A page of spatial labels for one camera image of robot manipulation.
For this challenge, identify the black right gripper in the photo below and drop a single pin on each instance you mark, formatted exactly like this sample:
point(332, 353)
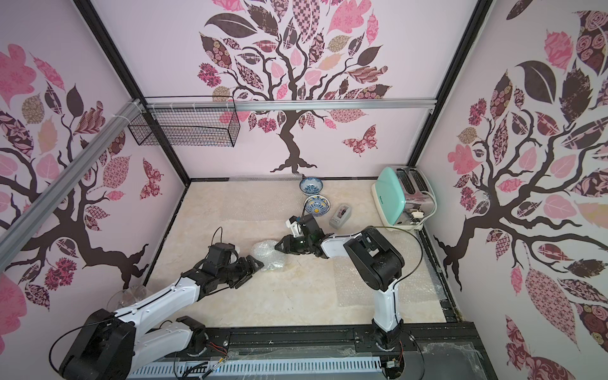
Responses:
point(294, 241)

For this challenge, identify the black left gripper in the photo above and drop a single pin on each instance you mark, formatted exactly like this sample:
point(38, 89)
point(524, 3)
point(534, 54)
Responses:
point(248, 271)

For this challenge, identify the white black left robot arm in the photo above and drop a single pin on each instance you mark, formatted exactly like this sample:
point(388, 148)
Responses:
point(113, 344)

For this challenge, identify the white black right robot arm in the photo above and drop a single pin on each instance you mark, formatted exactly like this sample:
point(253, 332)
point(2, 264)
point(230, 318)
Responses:
point(377, 261)

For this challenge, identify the blue yellow patterned bowl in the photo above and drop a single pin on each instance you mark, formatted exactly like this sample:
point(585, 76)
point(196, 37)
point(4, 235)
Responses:
point(317, 205)

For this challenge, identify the grey tape dispenser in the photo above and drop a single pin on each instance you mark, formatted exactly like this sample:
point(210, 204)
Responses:
point(341, 216)

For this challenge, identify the blue white patterned bowl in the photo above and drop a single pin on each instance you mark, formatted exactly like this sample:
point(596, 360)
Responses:
point(311, 185)

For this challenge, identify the mint green toaster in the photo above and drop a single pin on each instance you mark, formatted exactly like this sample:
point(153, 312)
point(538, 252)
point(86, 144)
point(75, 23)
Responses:
point(403, 198)

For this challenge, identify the clear plastic cup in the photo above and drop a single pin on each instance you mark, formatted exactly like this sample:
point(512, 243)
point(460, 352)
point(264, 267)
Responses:
point(126, 298)

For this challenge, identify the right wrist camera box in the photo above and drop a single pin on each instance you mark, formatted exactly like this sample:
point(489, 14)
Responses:
point(295, 226)

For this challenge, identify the white slotted cable duct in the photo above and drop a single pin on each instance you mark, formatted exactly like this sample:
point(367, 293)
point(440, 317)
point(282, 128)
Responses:
point(308, 368)

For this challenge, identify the black wire wall basket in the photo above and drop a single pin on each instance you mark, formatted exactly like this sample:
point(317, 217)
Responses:
point(187, 121)

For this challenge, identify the aluminium frame bar back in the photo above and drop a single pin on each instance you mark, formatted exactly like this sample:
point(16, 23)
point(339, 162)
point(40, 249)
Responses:
point(404, 103)

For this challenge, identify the aluminium frame bar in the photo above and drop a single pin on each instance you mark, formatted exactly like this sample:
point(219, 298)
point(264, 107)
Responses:
point(20, 232)
point(404, 103)

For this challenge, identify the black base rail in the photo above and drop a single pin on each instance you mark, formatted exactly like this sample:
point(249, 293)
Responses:
point(417, 351)

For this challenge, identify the aluminium frame bar left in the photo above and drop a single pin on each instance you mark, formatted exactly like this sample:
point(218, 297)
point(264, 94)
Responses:
point(20, 232)

